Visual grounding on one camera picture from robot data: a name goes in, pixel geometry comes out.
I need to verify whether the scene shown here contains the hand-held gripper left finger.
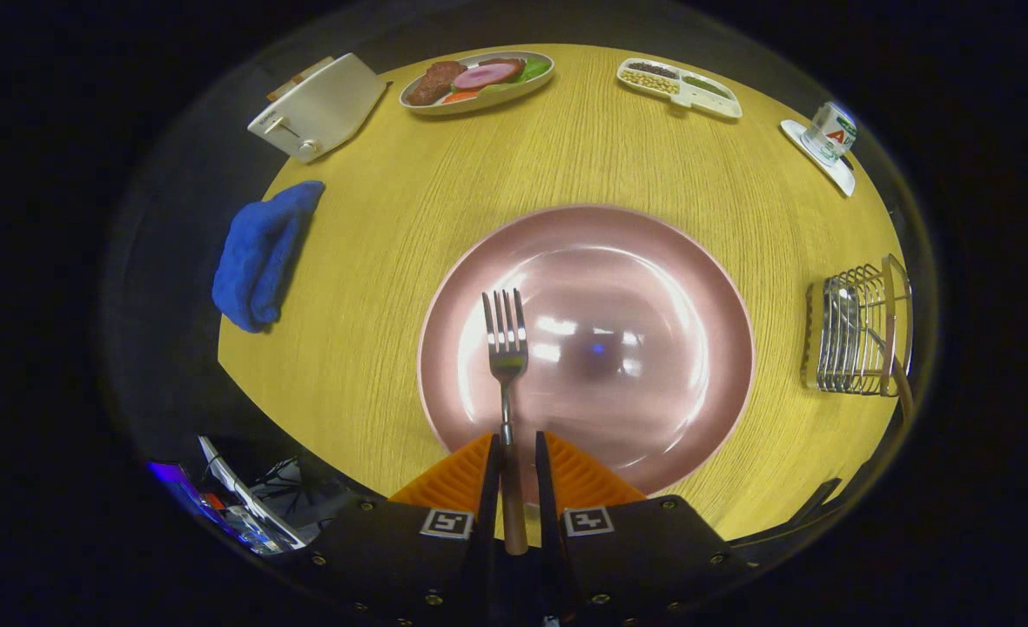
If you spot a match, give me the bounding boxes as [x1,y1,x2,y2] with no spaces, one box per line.
[303,433,503,627]

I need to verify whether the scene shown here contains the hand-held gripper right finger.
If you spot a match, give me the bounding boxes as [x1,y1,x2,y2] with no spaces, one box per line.
[534,430,756,627]

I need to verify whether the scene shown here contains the metal fork with wooden handle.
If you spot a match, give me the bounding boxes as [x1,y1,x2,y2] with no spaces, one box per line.
[481,288,530,556]

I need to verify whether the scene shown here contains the metal spoon with wooden handle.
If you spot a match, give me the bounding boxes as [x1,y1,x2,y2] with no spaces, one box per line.
[825,286,915,423]

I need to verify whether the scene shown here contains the pink plate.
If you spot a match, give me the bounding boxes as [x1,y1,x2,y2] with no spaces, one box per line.
[417,205,756,497]

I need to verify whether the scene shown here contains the purple lit device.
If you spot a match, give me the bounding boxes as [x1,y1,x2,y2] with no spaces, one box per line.
[150,462,258,545]

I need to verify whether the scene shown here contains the blue folded cloth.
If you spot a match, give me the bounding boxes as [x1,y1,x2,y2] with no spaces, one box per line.
[212,180,326,334]

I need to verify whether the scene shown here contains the grey oval food plate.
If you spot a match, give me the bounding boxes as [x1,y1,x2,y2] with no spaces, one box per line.
[399,51,555,116]

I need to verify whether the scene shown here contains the brown meat piece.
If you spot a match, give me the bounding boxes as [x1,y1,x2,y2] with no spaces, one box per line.
[406,61,468,106]

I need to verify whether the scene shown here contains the white toaster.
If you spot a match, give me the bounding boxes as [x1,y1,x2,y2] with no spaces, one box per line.
[247,53,389,164]

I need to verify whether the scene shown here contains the white square coaster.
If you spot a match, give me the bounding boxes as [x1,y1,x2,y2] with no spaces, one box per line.
[780,119,857,198]

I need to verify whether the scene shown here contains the pink ham slice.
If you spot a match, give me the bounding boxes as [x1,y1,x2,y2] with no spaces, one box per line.
[453,63,521,90]

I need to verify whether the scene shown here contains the white divided tray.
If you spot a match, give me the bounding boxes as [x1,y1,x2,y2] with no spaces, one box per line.
[616,57,743,120]

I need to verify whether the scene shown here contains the heap of yellow soybeans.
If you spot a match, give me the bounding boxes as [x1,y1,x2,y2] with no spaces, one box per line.
[622,71,680,95]

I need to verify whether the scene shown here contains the white bottle with green label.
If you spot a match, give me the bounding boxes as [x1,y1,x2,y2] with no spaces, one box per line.
[799,100,859,166]

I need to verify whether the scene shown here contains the toast slice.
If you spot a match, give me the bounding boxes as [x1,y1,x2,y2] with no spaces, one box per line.
[267,57,334,101]

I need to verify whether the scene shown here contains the black table bracket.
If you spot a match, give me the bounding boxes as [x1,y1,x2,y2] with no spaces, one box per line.
[792,477,843,523]

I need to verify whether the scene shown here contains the metal wire basket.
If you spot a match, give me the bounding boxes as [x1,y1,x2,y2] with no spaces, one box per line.
[801,253,915,398]

